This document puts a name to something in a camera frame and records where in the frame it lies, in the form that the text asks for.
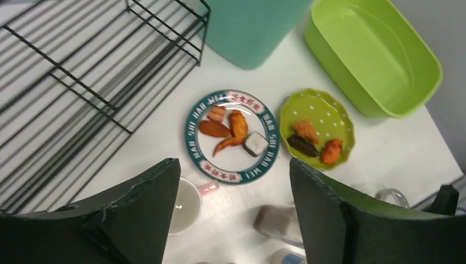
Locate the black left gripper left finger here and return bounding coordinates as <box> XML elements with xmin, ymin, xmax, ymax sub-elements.
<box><xmin>1</xmin><ymin>158</ymin><xmax>181</xmax><ymax>263</ymax></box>

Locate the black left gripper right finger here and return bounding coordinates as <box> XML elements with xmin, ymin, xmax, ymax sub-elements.
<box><xmin>290</xmin><ymin>158</ymin><xmax>465</xmax><ymax>263</ymax></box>

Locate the glass bottle gold spout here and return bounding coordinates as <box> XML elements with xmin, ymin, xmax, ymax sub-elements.
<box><xmin>253</xmin><ymin>205</ymin><xmax>304</xmax><ymax>249</ymax></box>

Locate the silver lid blue shaker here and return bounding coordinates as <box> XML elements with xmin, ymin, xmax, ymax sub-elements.
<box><xmin>271</xmin><ymin>249</ymin><xmax>308</xmax><ymax>264</ymax></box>

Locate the pink white mug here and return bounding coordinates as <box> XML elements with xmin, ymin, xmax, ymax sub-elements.
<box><xmin>168</xmin><ymin>177</ymin><xmax>220</xmax><ymax>236</ymax></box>

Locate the glass jar right chrome rim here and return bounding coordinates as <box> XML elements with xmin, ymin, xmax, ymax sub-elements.
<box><xmin>375</xmin><ymin>188</ymin><xmax>410</xmax><ymax>208</ymax></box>

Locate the orange fried nugget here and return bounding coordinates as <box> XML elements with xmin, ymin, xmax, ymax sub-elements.
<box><xmin>320</xmin><ymin>139</ymin><xmax>343</xmax><ymax>165</ymax></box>

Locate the dark sea cucumber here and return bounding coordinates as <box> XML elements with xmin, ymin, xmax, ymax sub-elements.
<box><xmin>287</xmin><ymin>135</ymin><xmax>319</xmax><ymax>157</ymax></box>

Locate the orange fried cutlet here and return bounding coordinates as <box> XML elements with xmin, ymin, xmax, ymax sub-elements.
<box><xmin>293</xmin><ymin>120</ymin><xmax>320</xmax><ymax>145</ymax></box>

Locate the green dotted small plate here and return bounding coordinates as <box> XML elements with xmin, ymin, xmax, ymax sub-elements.
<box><xmin>279</xmin><ymin>89</ymin><xmax>356</xmax><ymax>171</ymax></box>

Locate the white sushi roll piece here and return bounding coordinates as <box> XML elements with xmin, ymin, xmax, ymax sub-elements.
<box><xmin>242</xmin><ymin>131</ymin><xmax>269</xmax><ymax>157</ymax></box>

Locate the brown sausage piece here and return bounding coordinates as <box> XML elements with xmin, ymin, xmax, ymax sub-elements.
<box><xmin>198</xmin><ymin>120</ymin><xmax>231</xmax><ymax>138</ymax></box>

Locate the teal rimmed white plate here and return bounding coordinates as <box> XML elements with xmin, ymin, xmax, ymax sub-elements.
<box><xmin>184</xmin><ymin>90</ymin><xmax>280</xmax><ymax>185</ymax></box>

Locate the orange chicken wing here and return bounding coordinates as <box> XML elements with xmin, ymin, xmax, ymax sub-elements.
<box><xmin>213</xmin><ymin>110</ymin><xmax>248</xmax><ymax>157</ymax></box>

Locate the pink shrimp piece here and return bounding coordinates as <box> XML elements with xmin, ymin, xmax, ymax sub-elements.
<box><xmin>207</xmin><ymin>105</ymin><xmax>227</xmax><ymax>123</ymax></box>

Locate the lime green plastic tub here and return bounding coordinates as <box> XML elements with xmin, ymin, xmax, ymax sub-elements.
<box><xmin>304</xmin><ymin>1</ymin><xmax>443</xmax><ymax>119</ymax></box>

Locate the teal plastic bin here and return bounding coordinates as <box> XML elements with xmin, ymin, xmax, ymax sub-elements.
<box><xmin>206</xmin><ymin>0</ymin><xmax>311</xmax><ymax>70</ymax></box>

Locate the black wire rack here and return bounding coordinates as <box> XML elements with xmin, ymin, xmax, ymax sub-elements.
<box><xmin>1</xmin><ymin>0</ymin><xmax>211</xmax><ymax>215</ymax></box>

